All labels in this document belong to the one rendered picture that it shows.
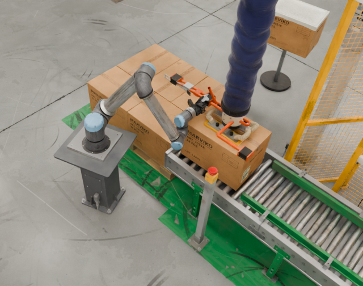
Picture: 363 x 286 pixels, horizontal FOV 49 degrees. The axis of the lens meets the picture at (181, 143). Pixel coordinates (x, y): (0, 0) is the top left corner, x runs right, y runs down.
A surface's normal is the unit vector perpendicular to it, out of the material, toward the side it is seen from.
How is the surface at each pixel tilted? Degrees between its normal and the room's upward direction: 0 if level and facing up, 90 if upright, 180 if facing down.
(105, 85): 0
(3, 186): 0
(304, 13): 0
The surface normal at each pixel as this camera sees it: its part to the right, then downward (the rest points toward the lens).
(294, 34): -0.55, 0.60
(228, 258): 0.07, -0.66
